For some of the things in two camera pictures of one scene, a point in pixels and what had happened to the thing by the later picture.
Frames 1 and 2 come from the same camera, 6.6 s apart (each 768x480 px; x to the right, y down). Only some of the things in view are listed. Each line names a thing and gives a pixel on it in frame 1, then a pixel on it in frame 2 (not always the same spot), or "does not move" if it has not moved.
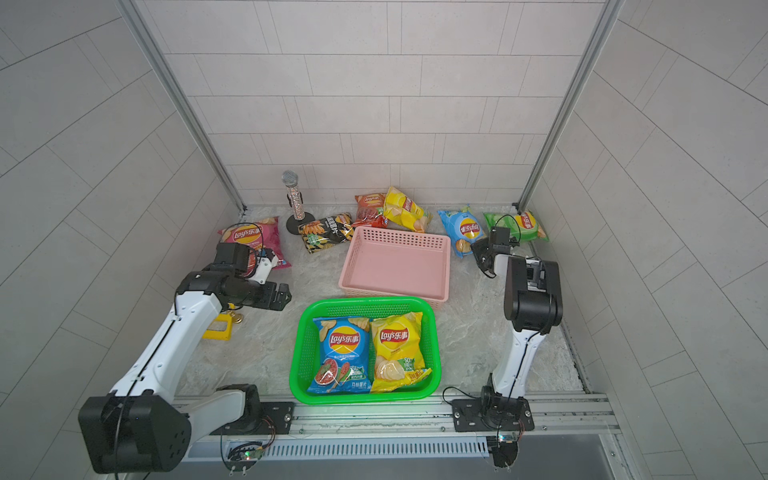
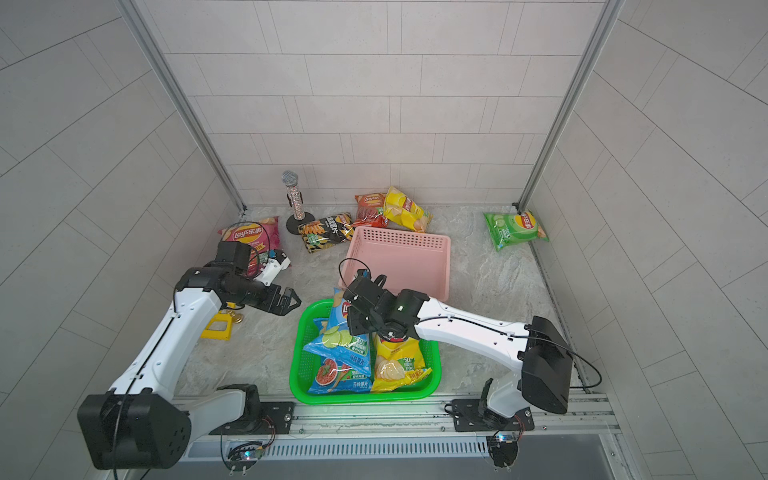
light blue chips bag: x=464 y=230 → x=331 y=338
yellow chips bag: x=399 y=359 does not move
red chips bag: x=370 y=210 does not move
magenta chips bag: x=262 y=234 does not move
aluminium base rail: x=385 y=428 does not move
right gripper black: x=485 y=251 → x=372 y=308
